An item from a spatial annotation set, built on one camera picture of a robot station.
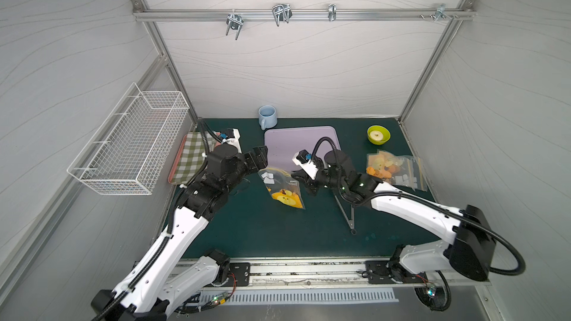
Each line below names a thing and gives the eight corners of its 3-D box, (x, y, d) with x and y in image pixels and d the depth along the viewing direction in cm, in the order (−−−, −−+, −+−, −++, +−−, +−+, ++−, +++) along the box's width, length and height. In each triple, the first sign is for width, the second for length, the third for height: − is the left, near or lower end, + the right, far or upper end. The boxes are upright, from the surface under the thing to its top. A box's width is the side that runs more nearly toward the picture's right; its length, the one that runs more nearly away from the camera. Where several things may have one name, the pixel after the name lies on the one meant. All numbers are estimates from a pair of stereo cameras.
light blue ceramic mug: (259, 131, 117) (257, 120, 110) (261, 116, 124) (259, 105, 118) (276, 131, 117) (275, 120, 110) (277, 116, 124) (276, 105, 118)
